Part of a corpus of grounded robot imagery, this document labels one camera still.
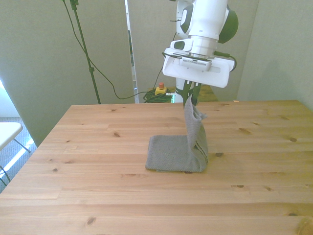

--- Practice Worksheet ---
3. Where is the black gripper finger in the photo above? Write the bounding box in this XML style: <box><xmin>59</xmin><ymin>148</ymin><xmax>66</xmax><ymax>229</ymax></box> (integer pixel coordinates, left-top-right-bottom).
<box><xmin>181</xmin><ymin>80</ymin><xmax>194</xmax><ymax>101</ymax></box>
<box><xmin>192</xmin><ymin>83</ymin><xmax>202</xmax><ymax>106</ymax></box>

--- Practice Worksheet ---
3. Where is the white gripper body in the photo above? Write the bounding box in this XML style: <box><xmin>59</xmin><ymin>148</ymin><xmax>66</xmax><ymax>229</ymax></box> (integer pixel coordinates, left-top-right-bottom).
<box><xmin>162</xmin><ymin>54</ymin><xmax>233</xmax><ymax>89</ymax></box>

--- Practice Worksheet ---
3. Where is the grey towel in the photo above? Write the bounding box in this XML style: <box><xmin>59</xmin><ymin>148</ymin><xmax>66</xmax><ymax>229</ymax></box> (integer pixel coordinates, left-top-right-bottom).
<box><xmin>145</xmin><ymin>94</ymin><xmax>209</xmax><ymax>173</ymax></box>

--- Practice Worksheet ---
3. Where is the yellow emergency stop button box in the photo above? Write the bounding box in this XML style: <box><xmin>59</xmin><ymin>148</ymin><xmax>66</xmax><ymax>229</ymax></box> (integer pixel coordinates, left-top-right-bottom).
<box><xmin>154</xmin><ymin>82</ymin><xmax>168</xmax><ymax>96</ymax></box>

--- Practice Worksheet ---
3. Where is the white partition panel edge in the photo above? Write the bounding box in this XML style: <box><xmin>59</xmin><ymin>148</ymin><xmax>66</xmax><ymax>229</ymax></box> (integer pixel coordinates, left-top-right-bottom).
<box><xmin>124</xmin><ymin>0</ymin><xmax>140</xmax><ymax>104</ymax></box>

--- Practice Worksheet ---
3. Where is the white folding chair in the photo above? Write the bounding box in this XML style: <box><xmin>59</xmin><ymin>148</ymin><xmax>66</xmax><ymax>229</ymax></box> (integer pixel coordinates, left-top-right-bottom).
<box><xmin>0</xmin><ymin>121</ymin><xmax>32</xmax><ymax>189</ymax></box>

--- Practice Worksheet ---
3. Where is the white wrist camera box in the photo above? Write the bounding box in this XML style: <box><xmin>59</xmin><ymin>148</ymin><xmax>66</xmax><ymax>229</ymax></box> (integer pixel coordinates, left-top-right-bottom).
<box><xmin>180</xmin><ymin>57</ymin><xmax>213</xmax><ymax>73</ymax></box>

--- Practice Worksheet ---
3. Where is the coiled black cable bundle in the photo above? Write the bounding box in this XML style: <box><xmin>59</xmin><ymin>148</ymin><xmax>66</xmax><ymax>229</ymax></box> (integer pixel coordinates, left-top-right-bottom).
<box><xmin>142</xmin><ymin>90</ymin><xmax>176</xmax><ymax>104</ymax></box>

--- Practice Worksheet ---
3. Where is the black hanging cable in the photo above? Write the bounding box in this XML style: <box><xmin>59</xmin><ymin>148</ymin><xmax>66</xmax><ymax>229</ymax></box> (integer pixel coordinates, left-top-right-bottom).
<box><xmin>59</xmin><ymin>0</ymin><xmax>157</xmax><ymax>100</ymax></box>

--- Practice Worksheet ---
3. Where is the black camera tripod stand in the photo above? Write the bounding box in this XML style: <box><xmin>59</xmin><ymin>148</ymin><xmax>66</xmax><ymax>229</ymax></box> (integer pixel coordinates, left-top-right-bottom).
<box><xmin>69</xmin><ymin>0</ymin><xmax>102</xmax><ymax>105</ymax></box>

